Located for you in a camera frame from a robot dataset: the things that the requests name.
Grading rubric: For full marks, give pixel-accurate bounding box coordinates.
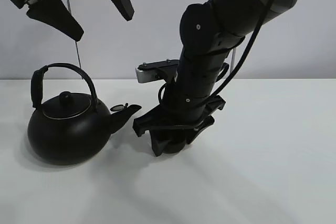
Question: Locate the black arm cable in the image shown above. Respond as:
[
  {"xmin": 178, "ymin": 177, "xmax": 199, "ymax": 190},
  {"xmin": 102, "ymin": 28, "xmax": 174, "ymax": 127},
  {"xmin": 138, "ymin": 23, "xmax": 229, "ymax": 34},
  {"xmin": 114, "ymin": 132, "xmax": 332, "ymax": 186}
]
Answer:
[{"xmin": 209, "ymin": 0, "xmax": 292, "ymax": 101}]

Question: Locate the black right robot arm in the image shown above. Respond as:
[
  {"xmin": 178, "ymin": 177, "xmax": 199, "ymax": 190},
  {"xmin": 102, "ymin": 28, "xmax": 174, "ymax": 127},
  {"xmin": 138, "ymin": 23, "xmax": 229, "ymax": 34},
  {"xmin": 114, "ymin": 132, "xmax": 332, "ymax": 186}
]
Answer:
[{"xmin": 133, "ymin": 0, "xmax": 297, "ymax": 156}]

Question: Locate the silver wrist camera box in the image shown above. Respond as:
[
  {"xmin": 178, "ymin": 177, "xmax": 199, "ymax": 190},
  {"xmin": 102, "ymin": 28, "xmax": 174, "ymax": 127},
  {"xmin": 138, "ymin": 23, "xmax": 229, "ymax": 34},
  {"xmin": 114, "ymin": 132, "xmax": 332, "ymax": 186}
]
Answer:
[{"xmin": 135, "ymin": 59, "xmax": 179, "ymax": 83}]

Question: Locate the black cast iron teapot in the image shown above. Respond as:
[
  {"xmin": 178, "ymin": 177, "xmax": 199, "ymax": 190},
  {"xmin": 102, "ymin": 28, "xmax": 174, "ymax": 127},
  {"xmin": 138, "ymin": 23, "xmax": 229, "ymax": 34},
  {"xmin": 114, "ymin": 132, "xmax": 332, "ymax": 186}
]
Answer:
[{"xmin": 27, "ymin": 63, "xmax": 142, "ymax": 165}]

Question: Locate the small black teacup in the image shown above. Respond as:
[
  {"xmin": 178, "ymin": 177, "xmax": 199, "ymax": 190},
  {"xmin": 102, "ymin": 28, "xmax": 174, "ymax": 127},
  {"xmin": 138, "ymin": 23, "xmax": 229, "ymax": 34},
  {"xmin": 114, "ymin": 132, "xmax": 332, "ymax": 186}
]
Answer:
[{"xmin": 163, "ymin": 141, "xmax": 186, "ymax": 154}]

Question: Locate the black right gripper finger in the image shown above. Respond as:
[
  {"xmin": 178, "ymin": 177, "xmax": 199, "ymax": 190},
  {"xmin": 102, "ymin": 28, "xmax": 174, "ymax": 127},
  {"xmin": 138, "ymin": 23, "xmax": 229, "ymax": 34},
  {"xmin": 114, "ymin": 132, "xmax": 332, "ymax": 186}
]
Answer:
[
  {"xmin": 185, "ymin": 116, "xmax": 215, "ymax": 145},
  {"xmin": 150, "ymin": 130, "xmax": 173, "ymax": 156}
]

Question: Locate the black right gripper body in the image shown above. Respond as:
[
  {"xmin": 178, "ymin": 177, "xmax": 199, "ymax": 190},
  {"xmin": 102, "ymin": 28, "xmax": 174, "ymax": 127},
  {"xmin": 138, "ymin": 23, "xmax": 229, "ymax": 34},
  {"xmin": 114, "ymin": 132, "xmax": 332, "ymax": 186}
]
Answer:
[{"xmin": 133, "ymin": 95, "xmax": 226, "ymax": 137}]

